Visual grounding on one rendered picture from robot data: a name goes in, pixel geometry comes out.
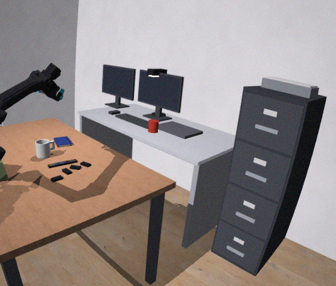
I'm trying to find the grey metal mug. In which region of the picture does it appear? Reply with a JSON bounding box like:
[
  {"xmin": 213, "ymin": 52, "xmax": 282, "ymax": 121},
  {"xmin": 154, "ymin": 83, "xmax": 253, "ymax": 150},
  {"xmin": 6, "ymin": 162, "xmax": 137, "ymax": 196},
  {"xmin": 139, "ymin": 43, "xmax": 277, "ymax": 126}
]
[{"xmin": 35, "ymin": 139, "xmax": 55, "ymax": 158}]

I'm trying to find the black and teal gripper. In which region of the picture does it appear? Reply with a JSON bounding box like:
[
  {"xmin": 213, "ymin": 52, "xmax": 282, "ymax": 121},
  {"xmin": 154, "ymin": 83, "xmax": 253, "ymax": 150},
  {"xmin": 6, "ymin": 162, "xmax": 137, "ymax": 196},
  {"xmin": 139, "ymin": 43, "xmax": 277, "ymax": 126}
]
[{"xmin": 37, "ymin": 84, "xmax": 64, "ymax": 101}]

